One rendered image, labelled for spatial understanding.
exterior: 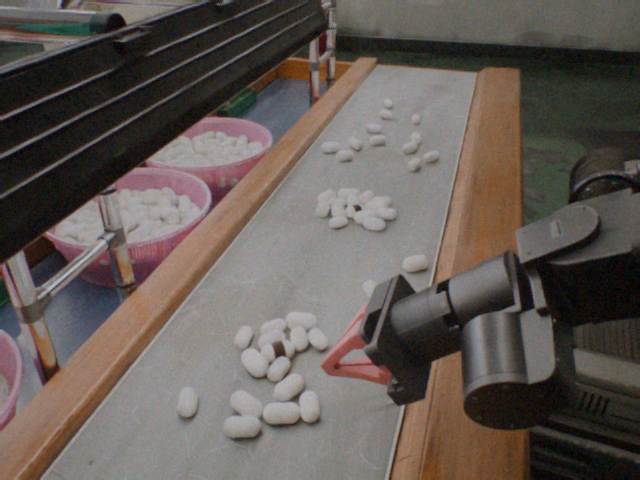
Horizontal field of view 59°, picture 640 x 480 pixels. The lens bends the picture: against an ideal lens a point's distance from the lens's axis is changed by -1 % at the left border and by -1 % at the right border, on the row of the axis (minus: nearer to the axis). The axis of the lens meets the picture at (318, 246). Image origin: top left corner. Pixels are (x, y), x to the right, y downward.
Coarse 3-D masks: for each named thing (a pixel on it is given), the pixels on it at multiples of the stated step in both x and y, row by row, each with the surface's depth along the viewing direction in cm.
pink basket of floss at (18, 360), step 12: (0, 336) 63; (0, 348) 63; (12, 348) 61; (0, 360) 64; (12, 360) 61; (12, 372) 62; (12, 384) 62; (12, 396) 55; (12, 408) 56; (0, 420) 53
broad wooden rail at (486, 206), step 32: (480, 96) 141; (512, 96) 140; (480, 128) 120; (512, 128) 120; (480, 160) 106; (512, 160) 106; (480, 192) 94; (512, 192) 94; (448, 224) 89; (480, 224) 85; (512, 224) 85; (448, 256) 79; (480, 256) 78; (448, 384) 57; (416, 416) 55; (448, 416) 54; (416, 448) 51; (448, 448) 51; (480, 448) 51; (512, 448) 51
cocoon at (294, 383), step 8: (288, 376) 59; (296, 376) 59; (280, 384) 58; (288, 384) 58; (296, 384) 58; (304, 384) 59; (280, 392) 57; (288, 392) 57; (296, 392) 58; (280, 400) 58
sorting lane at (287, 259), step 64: (384, 128) 127; (448, 128) 127; (320, 192) 99; (384, 192) 99; (448, 192) 100; (256, 256) 82; (320, 256) 82; (384, 256) 82; (192, 320) 69; (256, 320) 70; (320, 320) 70; (128, 384) 60; (192, 384) 60; (256, 384) 60; (320, 384) 61; (128, 448) 53; (192, 448) 53; (256, 448) 53; (320, 448) 54; (384, 448) 54
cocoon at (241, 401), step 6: (240, 390) 57; (234, 396) 56; (240, 396) 56; (246, 396) 56; (252, 396) 57; (234, 402) 56; (240, 402) 56; (246, 402) 56; (252, 402) 56; (258, 402) 56; (234, 408) 56; (240, 408) 56; (246, 408) 55; (252, 408) 55; (258, 408) 55; (246, 414) 55; (252, 414) 55; (258, 414) 55
